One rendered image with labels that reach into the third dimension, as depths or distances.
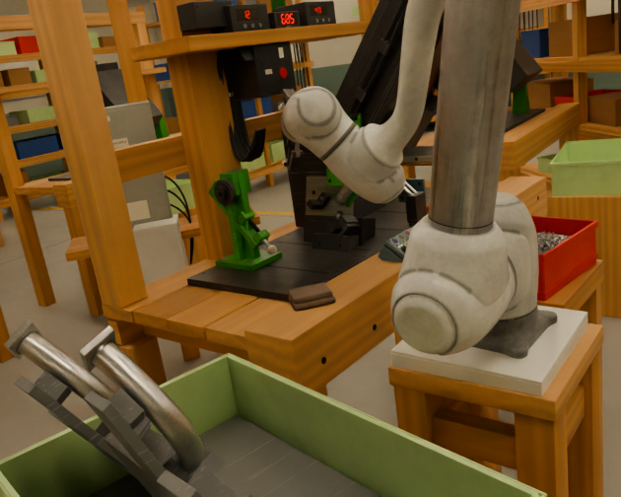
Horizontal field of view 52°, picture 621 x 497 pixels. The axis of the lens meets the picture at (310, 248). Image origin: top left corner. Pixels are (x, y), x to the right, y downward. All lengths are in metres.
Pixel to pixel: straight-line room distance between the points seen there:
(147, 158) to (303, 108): 0.77
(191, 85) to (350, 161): 0.76
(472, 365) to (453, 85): 0.51
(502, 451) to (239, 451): 0.49
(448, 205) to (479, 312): 0.17
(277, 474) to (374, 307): 0.64
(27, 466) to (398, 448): 0.53
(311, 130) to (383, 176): 0.17
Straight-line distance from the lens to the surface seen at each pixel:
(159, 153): 1.93
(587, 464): 1.51
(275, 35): 2.00
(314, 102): 1.23
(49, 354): 0.85
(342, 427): 0.96
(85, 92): 1.70
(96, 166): 1.70
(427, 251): 0.98
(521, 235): 1.18
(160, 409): 0.69
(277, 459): 1.06
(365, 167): 1.27
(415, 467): 0.88
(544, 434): 1.20
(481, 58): 0.92
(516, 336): 1.24
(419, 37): 1.17
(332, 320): 1.42
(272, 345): 1.36
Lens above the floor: 1.44
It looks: 16 degrees down
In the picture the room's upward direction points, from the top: 8 degrees counter-clockwise
